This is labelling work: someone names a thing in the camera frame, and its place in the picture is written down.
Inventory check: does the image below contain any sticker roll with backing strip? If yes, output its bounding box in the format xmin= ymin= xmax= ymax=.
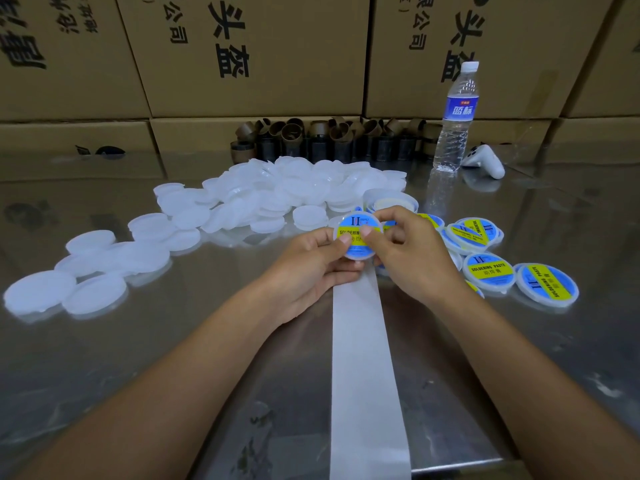
xmin=330 ymin=187 xmax=421 ymax=480

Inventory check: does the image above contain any clear plastic water bottle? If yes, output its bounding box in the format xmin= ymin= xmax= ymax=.
xmin=432 ymin=61 xmax=481 ymax=176

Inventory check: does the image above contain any row of dark cardboard tubes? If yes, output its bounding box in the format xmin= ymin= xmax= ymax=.
xmin=230 ymin=117 xmax=441 ymax=164

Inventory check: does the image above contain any pile of white plastic lids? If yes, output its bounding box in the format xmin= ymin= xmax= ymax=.
xmin=3 ymin=155 xmax=409 ymax=321

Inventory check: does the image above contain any stack of brown cardboard boxes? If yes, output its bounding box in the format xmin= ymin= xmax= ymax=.
xmin=0 ymin=0 xmax=640 ymax=154

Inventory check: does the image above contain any white handheld controller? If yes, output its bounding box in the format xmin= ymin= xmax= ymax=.
xmin=461 ymin=143 xmax=507 ymax=181

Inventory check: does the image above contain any person's left forearm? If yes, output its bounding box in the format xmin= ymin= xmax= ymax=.
xmin=15 ymin=293 xmax=291 ymax=480

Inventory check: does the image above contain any person's right hand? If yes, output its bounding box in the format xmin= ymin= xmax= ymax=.
xmin=360 ymin=205 xmax=471 ymax=314

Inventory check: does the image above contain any person's right forearm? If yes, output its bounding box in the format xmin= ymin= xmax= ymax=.
xmin=440 ymin=287 xmax=640 ymax=480

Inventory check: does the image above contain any person's left hand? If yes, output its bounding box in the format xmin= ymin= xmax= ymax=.
xmin=258 ymin=227 xmax=366 ymax=326

